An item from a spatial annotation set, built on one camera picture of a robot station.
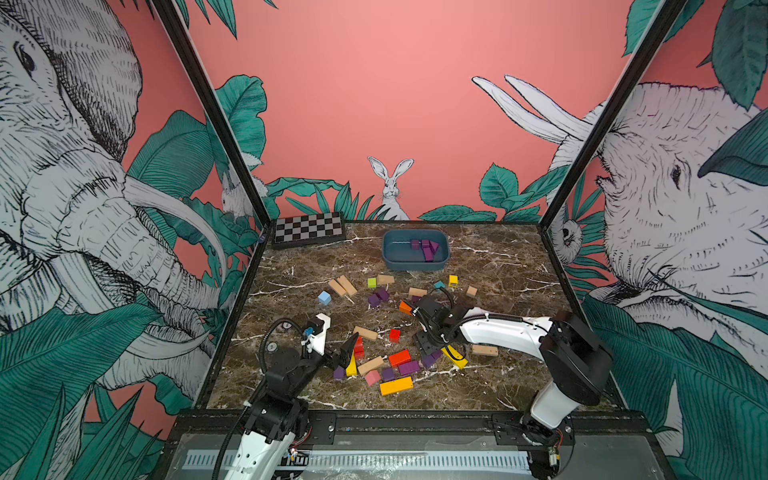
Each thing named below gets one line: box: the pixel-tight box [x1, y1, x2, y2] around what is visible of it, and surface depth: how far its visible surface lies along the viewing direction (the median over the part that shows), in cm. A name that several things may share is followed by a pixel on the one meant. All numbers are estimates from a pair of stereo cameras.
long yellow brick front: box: [379, 376, 414, 396], surface depth 82 cm
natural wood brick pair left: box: [328, 275, 358, 296], surface depth 103 cm
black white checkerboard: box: [273, 211, 346, 250], surface depth 117 cm
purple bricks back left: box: [368, 287, 389, 307], surface depth 100 cm
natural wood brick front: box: [358, 356, 384, 374], surface depth 86 cm
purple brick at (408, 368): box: [398, 361, 420, 376], surface depth 85 cm
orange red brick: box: [389, 349, 411, 368], surface depth 86 cm
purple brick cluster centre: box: [422, 350, 442, 367], surface depth 86 cm
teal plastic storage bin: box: [382, 229, 451, 271], surface depth 113 cm
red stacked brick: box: [354, 336, 365, 360], surface depth 88 cm
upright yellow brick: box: [345, 351, 358, 377], surface depth 84 cm
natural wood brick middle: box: [353, 326, 378, 340], surface depth 92 cm
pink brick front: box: [366, 370, 381, 386], surface depth 83 cm
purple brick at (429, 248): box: [421, 240, 439, 262], surface depth 113 cm
